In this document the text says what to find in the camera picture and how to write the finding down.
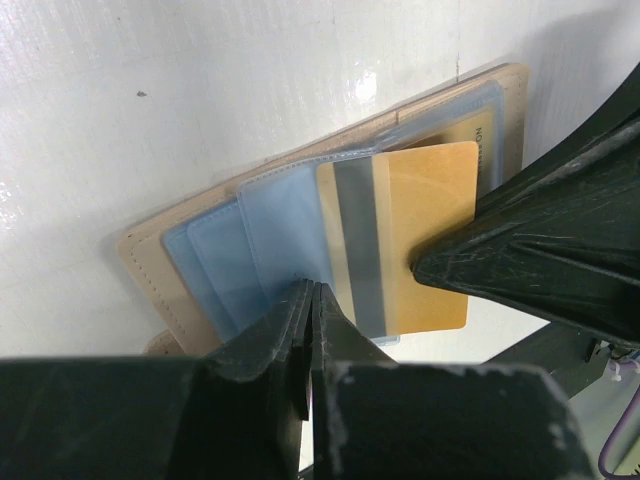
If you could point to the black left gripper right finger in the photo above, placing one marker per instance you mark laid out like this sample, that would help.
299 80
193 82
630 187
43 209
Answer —
374 418

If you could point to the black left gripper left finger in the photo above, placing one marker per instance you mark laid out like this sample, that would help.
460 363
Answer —
236 413

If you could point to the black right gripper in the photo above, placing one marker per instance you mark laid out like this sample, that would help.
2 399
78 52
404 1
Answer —
560 240

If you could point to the gold card in wallet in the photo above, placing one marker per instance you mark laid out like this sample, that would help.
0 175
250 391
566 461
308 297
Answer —
484 127

